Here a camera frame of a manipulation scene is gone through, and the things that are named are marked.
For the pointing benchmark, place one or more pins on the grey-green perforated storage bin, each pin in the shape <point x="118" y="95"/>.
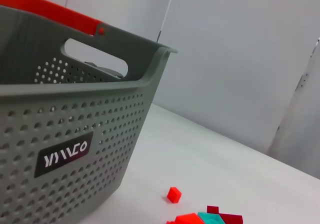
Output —
<point x="75" y="109"/>

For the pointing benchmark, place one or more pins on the dark red long brick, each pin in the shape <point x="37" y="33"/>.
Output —
<point x="231" y="219"/>

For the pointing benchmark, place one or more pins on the white background post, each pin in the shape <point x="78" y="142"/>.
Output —
<point x="300" y="121"/>

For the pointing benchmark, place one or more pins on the tiny orange-red brick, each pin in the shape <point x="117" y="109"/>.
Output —
<point x="173" y="195"/>

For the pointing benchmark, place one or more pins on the orange-red slope brick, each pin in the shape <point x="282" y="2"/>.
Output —
<point x="187" y="219"/>

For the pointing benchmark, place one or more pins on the teal flat toy brick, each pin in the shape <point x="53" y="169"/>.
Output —
<point x="210" y="218"/>

